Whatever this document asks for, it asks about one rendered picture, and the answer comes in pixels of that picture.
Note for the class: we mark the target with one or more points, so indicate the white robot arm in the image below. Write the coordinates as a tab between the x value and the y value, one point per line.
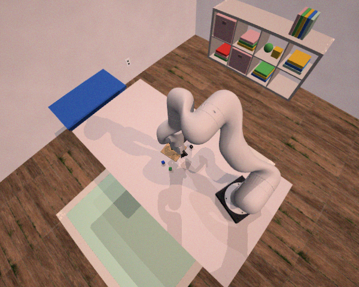
222	110

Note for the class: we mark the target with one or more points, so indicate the tan flat mat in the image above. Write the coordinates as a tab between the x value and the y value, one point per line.
170	153

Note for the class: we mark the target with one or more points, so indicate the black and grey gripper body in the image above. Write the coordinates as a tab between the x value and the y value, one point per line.
178	149

